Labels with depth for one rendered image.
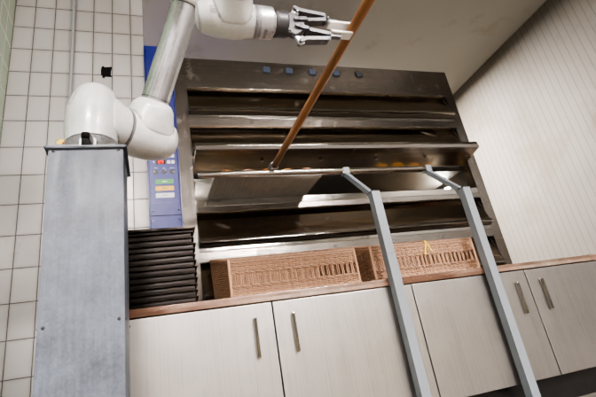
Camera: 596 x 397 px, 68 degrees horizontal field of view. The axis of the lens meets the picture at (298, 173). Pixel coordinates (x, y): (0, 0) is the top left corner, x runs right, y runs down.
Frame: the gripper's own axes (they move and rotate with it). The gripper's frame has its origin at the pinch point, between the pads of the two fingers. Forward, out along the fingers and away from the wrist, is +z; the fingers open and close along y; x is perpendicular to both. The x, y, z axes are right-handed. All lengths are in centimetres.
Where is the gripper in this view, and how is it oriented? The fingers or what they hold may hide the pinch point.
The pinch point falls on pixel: (339, 29)
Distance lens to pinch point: 137.7
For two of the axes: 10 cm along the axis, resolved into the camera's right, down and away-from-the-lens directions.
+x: 2.9, -4.2, -8.6
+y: 1.5, 9.1, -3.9
